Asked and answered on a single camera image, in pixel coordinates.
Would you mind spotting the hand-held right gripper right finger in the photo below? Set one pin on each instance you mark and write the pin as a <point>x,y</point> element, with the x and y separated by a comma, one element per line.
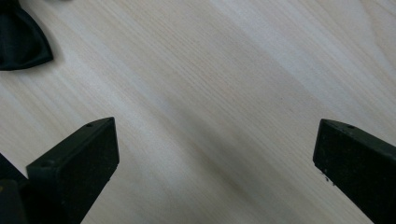
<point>358,168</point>

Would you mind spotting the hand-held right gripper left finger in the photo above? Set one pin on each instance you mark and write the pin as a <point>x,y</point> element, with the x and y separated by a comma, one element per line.
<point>77,168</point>

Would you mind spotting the dark cloth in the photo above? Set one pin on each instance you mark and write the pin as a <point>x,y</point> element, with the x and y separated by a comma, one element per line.
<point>20,40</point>

